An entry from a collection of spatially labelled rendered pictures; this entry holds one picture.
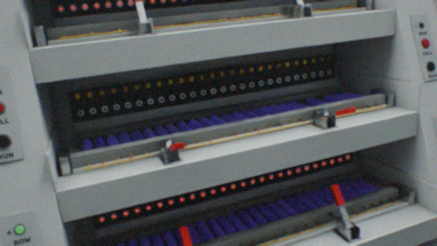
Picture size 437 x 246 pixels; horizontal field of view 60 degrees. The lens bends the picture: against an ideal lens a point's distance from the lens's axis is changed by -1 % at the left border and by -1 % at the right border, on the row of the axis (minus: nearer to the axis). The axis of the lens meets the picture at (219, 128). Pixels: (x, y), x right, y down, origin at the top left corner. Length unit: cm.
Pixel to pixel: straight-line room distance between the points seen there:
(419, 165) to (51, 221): 62
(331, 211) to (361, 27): 33
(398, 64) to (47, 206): 63
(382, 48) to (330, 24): 16
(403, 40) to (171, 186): 48
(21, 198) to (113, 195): 11
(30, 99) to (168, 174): 20
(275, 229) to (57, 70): 42
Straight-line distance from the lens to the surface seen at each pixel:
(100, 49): 56
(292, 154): 61
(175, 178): 55
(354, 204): 74
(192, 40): 58
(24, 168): 54
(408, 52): 77
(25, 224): 54
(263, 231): 66
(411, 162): 80
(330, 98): 79
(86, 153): 58
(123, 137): 64
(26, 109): 54
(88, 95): 70
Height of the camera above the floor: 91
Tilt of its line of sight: 2 degrees up
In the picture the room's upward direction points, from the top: 12 degrees counter-clockwise
